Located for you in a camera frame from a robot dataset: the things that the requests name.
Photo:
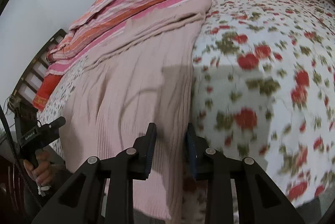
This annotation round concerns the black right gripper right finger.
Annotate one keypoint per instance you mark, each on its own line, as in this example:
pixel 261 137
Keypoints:
pixel 259 200

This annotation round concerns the pink knitted sweater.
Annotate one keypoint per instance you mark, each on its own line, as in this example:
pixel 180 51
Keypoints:
pixel 142 76

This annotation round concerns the dark wooden headboard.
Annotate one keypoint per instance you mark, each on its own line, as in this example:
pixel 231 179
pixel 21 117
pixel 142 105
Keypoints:
pixel 33 76

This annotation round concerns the person's left hand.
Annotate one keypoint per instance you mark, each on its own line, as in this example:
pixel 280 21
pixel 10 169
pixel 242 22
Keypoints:
pixel 43 174

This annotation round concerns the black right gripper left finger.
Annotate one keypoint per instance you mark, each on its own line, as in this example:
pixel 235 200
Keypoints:
pixel 101 191

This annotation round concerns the red embroidered pillow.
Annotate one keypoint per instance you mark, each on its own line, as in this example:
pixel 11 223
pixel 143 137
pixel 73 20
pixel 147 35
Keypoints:
pixel 43 94

